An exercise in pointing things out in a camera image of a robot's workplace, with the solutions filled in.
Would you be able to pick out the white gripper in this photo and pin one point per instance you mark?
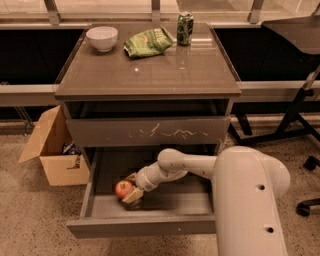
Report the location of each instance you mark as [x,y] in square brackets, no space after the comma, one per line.
[144,180]

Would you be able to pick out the red apple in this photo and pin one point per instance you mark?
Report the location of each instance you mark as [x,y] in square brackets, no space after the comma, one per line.
[123,188]

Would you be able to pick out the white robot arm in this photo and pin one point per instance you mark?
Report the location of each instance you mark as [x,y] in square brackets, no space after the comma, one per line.
[246,184]

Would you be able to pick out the open middle drawer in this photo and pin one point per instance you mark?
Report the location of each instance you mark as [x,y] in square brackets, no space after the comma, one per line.
[181,207]

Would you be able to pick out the grey top drawer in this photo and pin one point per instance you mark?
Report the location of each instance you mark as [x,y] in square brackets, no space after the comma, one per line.
[146,123]

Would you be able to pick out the grey drawer cabinet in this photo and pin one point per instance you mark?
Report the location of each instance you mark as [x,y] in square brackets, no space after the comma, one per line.
[198,71]

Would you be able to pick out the cardboard box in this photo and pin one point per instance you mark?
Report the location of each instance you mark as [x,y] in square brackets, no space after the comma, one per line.
[49,137]

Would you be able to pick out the green chip bag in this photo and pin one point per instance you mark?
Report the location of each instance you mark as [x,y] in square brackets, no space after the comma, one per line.
[148,43]

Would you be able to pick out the white ceramic bowl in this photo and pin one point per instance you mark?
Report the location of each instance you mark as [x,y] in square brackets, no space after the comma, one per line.
[102,38]

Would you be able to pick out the green soda can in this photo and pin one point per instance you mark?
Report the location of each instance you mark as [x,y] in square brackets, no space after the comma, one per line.
[185,28]

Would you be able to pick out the black table with legs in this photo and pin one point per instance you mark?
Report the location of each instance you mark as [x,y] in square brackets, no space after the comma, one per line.
[303,34]

